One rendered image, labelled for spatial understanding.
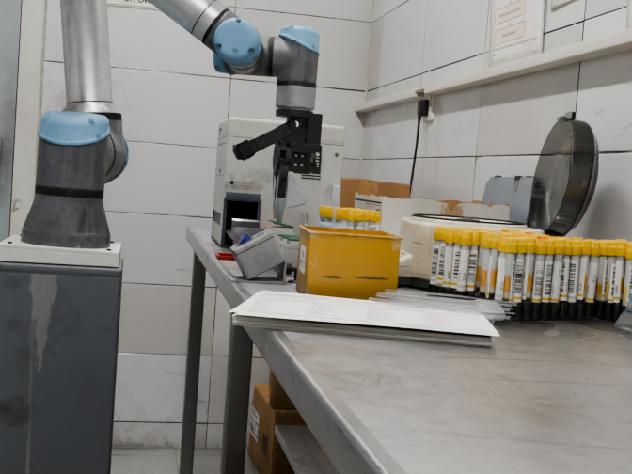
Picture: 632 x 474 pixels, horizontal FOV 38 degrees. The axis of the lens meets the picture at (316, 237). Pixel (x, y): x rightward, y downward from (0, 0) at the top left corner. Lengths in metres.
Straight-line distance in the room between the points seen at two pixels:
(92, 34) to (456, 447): 1.28
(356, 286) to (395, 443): 0.67
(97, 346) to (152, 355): 1.90
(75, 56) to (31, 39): 1.63
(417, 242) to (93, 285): 0.55
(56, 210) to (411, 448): 1.07
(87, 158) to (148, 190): 1.81
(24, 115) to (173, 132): 0.52
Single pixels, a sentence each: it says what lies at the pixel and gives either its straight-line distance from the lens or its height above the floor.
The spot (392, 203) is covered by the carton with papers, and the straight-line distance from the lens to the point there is 1.86.
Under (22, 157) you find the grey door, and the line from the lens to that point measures 3.35.
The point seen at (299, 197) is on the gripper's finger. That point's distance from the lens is 1.70.
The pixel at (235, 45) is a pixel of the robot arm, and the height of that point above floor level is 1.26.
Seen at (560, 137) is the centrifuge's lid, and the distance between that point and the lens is 1.76.
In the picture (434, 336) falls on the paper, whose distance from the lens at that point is 1.03.
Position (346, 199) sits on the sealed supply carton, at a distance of 2.51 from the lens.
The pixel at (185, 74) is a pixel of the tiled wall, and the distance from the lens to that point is 3.41.
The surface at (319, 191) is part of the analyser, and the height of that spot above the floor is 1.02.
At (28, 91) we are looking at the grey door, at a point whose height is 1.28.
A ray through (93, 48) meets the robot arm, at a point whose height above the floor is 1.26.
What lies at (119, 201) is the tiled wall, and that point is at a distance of 3.39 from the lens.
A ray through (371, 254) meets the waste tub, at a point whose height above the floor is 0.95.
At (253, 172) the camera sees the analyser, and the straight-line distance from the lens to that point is 2.09.
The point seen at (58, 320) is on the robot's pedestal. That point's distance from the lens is 1.57.
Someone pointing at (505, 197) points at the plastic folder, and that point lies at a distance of 2.10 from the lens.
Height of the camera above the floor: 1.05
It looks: 4 degrees down
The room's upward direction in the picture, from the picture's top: 4 degrees clockwise
